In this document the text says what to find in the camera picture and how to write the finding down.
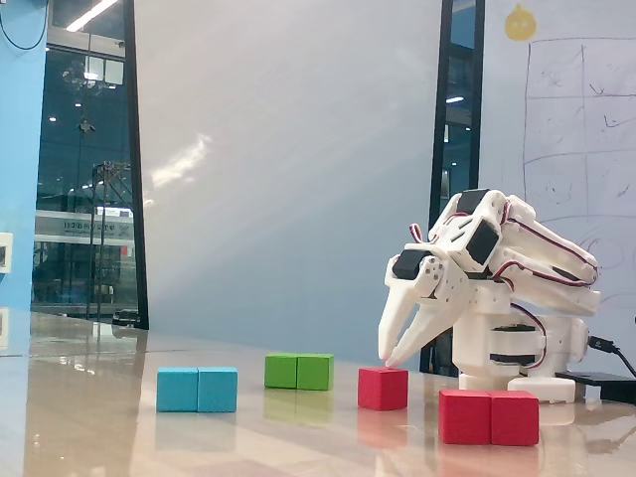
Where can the white wall switch box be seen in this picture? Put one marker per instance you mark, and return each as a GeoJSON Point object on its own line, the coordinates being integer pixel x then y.
{"type": "Point", "coordinates": [5, 251]}

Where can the whiteboard with pen drawings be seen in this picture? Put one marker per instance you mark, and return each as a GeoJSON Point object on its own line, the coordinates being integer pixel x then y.
{"type": "Point", "coordinates": [561, 124]}

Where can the yellow round sticker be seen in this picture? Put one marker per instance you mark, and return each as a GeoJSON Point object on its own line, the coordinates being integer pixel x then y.
{"type": "Point", "coordinates": [521, 22]}

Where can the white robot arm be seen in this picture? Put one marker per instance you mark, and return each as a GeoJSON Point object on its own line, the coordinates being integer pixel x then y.
{"type": "Point", "coordinates": [544, 246]}

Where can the flat black box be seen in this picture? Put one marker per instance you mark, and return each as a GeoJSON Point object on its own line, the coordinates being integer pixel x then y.
{"type": "Point", "coordinates": [596, 380]}

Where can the small red cube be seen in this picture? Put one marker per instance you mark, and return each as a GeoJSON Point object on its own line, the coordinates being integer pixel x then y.
{"type": "Point", "coordinates": [381, 390]}

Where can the ceiling light strip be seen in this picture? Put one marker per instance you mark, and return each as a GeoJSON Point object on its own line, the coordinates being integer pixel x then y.
{"type": "Point", "coordinates": [92, 15]}

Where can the long red block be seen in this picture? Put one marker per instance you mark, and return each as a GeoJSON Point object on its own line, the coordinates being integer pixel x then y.
{"type": "Point", "coordinates": [489, 417]}

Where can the long green block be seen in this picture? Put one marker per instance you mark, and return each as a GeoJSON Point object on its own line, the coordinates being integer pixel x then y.
{"type": "Point", "coordinates": [298, 371]}

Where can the long blue block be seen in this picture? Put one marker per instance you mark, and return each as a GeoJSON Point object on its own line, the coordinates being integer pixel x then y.
{"type": "Point", "coordinates": [196, 390]}

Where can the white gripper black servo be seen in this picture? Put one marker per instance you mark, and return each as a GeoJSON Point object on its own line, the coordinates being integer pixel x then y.
{"type": "Point", "coordinates": [443, 290]}

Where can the black window frame post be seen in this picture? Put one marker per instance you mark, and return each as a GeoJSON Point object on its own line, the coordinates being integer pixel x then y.
{"type": "Point", "coordinates": [134, 174]}
{"type": "Point", "coordinates": [442, 149]}

